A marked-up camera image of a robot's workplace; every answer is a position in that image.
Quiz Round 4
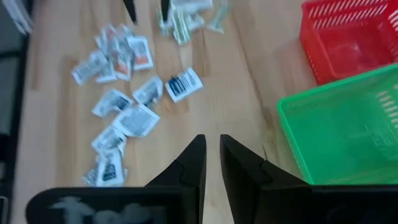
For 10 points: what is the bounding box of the red plastic basket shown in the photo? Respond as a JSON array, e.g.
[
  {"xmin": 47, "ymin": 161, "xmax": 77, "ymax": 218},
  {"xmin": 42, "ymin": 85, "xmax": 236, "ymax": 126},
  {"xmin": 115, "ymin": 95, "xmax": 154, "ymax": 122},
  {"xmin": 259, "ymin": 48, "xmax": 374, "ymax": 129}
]
[{"xmin": 298, "ymin": 0, "xmax": 398, "ymax": 86}]

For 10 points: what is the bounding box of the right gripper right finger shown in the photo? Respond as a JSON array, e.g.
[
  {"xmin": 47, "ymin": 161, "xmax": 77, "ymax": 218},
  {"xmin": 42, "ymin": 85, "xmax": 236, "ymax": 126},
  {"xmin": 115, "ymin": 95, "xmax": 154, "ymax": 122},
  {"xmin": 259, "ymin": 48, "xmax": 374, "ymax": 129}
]
[{"xmin": 220, "ymin": 134, "xmax": 312, "ymax": 224}]

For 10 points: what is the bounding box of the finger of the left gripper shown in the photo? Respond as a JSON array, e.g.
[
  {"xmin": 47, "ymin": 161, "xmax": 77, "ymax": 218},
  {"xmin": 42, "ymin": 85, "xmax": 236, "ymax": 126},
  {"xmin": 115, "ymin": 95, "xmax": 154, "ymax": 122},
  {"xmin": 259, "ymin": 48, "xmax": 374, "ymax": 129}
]
[
  {"xmin": 123, "ymin": 0, "xmax": 138, "ymax": 24},
  {"xmin": 160, "ymin": 0, "xmax": 172, "ymax": 22}
]

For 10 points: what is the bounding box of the green plastic basket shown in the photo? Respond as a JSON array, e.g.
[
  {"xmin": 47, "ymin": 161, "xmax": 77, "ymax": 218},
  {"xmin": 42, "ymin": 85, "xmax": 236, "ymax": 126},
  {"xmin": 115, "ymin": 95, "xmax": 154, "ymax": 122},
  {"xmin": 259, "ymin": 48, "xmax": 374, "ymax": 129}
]
[{"xmin": 276, "ymin": 63, "xmax": 398, "ymax": 186}]

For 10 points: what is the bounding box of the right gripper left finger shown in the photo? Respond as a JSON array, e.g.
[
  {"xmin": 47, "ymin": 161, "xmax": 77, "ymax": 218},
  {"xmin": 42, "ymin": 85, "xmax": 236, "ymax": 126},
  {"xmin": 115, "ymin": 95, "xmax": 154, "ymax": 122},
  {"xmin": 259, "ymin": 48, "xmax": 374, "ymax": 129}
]
[{"xmin": 144, "ymin": 134, "xmax": 207, "ymax": 224}]

